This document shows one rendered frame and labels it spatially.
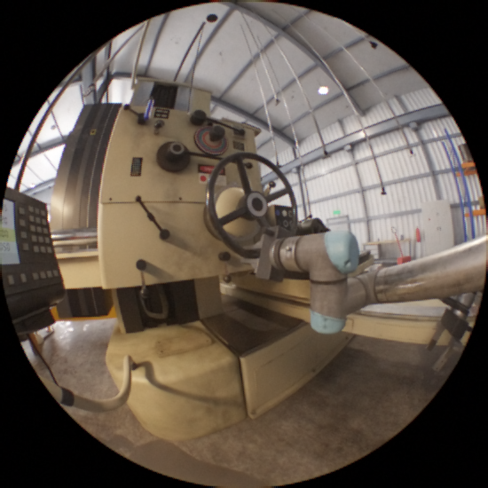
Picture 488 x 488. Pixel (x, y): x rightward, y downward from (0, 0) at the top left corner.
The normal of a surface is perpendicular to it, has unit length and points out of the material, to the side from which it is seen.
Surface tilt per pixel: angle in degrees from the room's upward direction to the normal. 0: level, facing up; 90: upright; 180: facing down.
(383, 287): 85
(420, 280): 85
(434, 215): 90
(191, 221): 90
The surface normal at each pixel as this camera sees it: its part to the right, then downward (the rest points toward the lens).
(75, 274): 0.55, -0.07
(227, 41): -0.07, 0.99
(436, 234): -0.83, 0.06
